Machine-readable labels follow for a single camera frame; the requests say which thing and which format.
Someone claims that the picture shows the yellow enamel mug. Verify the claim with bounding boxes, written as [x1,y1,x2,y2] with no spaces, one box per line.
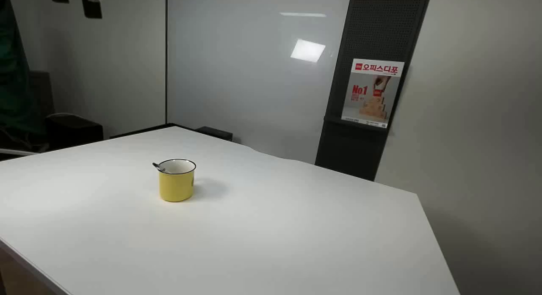
[158,159,196,202]

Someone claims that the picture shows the black office chair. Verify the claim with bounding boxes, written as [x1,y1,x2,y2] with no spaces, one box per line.
[0,71,104,161]

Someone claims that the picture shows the whiteboard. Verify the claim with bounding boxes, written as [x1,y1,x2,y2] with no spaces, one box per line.
[166,0,352,165]

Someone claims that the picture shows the black box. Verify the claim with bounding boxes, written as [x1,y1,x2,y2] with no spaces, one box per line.
[195,126,233,142]

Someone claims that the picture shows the black perforated display rack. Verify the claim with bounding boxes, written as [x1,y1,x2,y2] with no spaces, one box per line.
[315,0,433,182]

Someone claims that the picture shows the red and white catalogue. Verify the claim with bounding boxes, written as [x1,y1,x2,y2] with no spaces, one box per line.
[341,58,405,129]

